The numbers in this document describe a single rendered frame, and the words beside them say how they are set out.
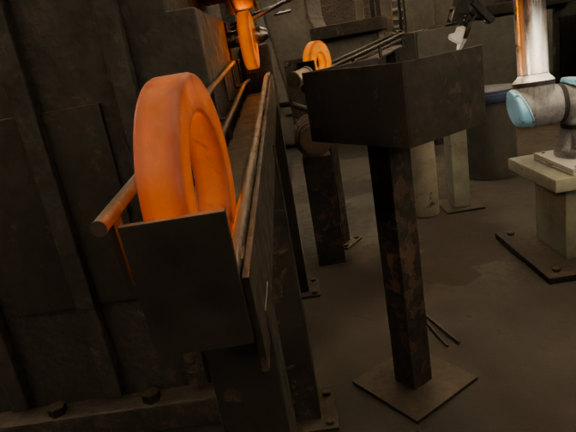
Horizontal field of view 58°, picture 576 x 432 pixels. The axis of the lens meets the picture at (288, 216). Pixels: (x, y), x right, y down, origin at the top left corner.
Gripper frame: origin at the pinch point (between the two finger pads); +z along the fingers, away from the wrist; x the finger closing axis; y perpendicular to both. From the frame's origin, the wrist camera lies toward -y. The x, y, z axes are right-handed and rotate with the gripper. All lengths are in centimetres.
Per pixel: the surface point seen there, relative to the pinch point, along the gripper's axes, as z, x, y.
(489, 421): 75, 126, 13
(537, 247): 59, 52, -26
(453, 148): 38.7, -2.3, -8.9
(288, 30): -1, -209, 67
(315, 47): 10, 19, 57
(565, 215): 44, 64, -24
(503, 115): 23, -36, -40
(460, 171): 47.2, -2.3, -14.8
